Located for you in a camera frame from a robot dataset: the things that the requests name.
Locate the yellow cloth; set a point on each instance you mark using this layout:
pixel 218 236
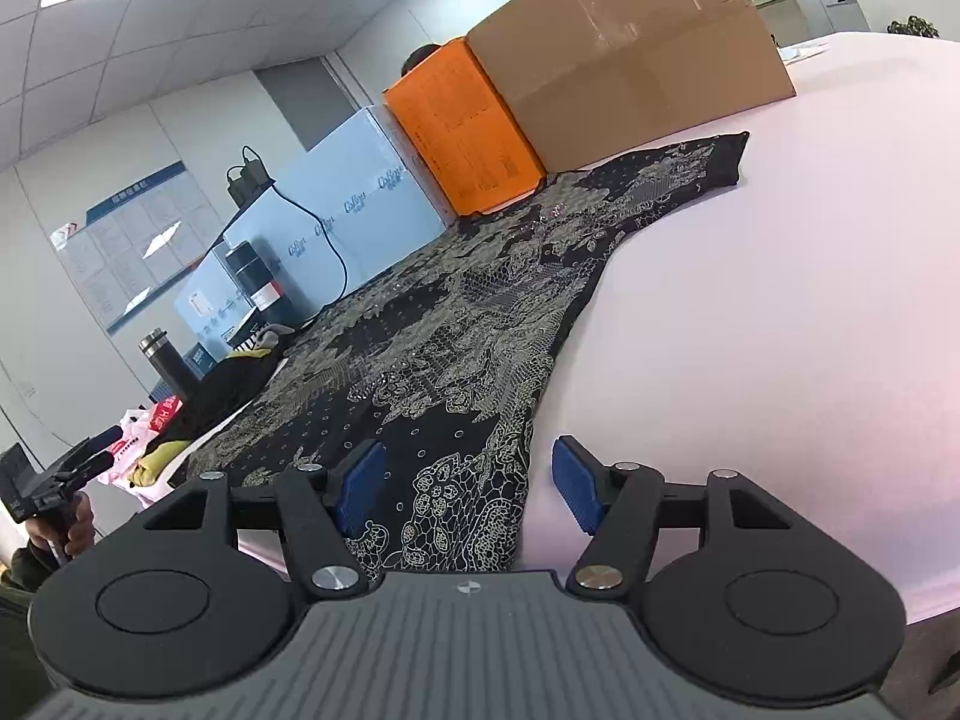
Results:
pixel 151 466

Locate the large light blue box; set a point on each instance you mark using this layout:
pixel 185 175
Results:
pixel 356 204

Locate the black lace patterned garment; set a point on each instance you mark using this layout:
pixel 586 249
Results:
pixel 444 359

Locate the wall notice board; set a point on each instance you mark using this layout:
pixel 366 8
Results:
pixel 135 245

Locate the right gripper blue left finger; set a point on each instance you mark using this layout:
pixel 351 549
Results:
pixel 358 478

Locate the person's left hand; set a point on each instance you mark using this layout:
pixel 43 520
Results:
pixel 75 538

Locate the black steel thermos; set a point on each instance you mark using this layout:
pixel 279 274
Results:
pixel 169 365

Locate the red white snack bag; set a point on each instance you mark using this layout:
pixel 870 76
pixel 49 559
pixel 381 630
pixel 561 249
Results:
pixel 140 427

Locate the black garment pile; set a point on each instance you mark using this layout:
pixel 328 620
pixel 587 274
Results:
pixel 230 386

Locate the orange cardboard box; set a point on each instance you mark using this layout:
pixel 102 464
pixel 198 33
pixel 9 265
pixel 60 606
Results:
pixel 464 132

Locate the black power adapter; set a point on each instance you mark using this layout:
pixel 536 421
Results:
pixel 248 181

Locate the dark teal thermos bottle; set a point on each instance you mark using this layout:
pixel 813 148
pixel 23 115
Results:
pixel 260 286

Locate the small light blue box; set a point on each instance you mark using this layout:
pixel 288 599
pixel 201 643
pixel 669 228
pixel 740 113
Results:
pixel 213 304

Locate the potted green plant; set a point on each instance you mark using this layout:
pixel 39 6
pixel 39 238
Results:
pixel 913 26

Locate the person's head behind boxes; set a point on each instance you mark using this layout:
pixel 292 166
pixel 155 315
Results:
pixel 418 55

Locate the brown cardboard box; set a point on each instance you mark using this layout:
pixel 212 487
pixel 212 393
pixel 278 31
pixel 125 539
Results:
pixel 586 79

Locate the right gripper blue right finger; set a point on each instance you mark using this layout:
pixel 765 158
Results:
pixel 582 481

